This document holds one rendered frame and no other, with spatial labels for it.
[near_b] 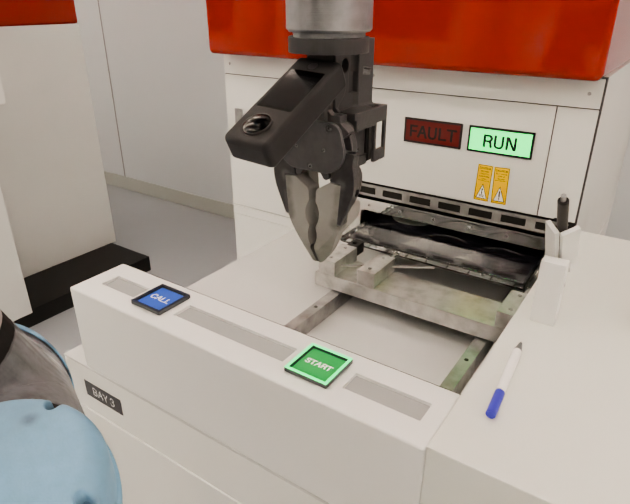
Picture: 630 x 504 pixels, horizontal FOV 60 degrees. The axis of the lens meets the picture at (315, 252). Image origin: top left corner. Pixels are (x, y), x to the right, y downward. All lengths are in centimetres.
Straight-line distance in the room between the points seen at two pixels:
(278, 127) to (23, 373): 26
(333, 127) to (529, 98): 60
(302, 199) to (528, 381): 31
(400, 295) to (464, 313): 11
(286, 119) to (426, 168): 70
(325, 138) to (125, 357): 46
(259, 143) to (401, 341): 57
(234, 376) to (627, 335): 48
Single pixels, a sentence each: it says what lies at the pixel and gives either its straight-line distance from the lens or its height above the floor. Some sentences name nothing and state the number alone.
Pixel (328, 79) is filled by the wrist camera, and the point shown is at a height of 128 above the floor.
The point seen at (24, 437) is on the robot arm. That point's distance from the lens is 37.
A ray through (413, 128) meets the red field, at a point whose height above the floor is 110.
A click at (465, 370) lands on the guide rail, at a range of 83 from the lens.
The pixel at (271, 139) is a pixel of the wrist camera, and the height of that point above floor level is 124.
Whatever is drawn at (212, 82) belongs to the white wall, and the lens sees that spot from 351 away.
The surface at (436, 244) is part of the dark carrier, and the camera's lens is 109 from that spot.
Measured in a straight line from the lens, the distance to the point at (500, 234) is 109.
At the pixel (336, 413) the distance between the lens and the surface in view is 57.
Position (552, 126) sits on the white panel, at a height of 114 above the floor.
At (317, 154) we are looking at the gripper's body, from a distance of 50.
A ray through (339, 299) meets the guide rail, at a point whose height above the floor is 84.
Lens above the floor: 134
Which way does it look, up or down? 25 degrees down
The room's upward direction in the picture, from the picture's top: straight up
